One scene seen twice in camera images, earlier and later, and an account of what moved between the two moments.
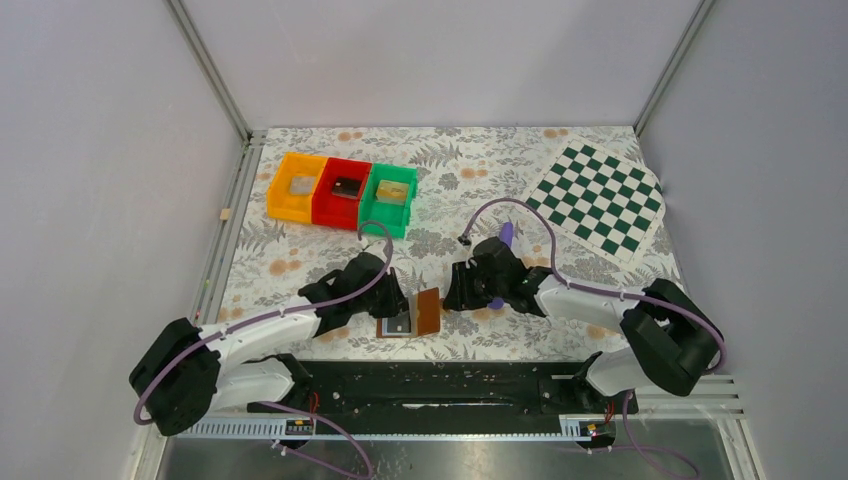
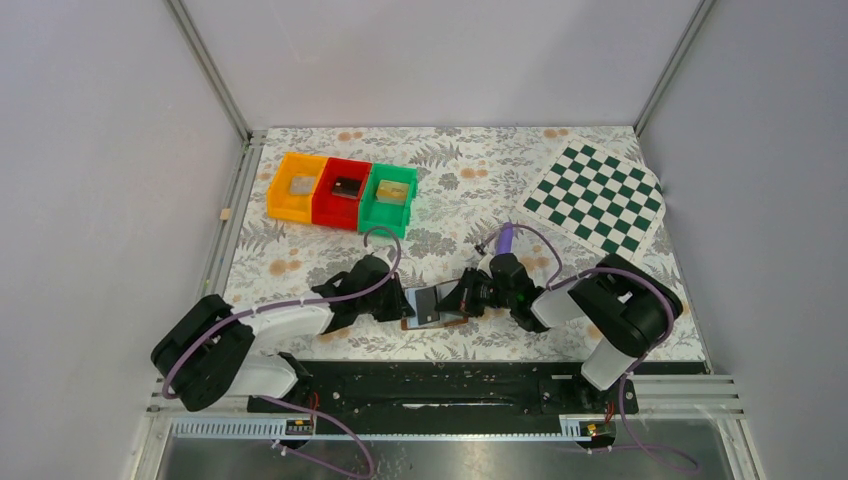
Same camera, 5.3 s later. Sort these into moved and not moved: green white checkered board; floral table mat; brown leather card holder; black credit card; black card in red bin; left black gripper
Moved: brown leather card holder; black credit card
Not moved: black card in red bin; floral table mat; green white checkered board; left black gripper
